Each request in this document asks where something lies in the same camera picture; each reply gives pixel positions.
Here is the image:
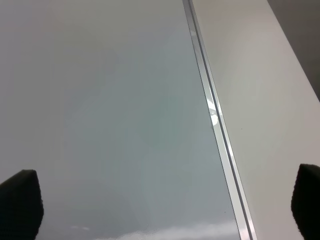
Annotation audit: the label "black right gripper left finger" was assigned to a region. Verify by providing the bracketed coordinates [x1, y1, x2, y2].
[0, 169, 44, 240]

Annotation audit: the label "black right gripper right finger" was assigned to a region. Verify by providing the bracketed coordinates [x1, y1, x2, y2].
[291, 164, 320, 240]

